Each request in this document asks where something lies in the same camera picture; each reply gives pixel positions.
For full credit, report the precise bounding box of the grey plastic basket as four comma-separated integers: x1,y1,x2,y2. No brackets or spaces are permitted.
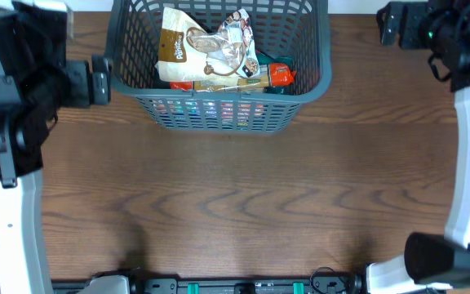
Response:
105,0,332,133

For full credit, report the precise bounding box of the Pantree snack pouch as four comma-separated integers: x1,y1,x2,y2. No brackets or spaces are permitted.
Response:
155,7,260,86

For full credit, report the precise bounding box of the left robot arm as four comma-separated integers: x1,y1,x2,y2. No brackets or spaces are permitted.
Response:
0,1,111,293

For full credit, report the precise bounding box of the red orange biscuit pack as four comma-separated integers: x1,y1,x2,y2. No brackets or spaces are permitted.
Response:
170,63,296,93

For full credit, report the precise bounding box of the Kleenex tissue multipack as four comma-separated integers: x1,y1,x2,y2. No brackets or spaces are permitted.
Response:
148,100,266,130

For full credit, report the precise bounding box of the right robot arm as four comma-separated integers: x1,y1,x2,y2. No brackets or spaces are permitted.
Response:
362,1,470,293

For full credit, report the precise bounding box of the green Nescafe coffee bag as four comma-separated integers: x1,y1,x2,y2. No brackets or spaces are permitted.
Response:
256,51,296,95

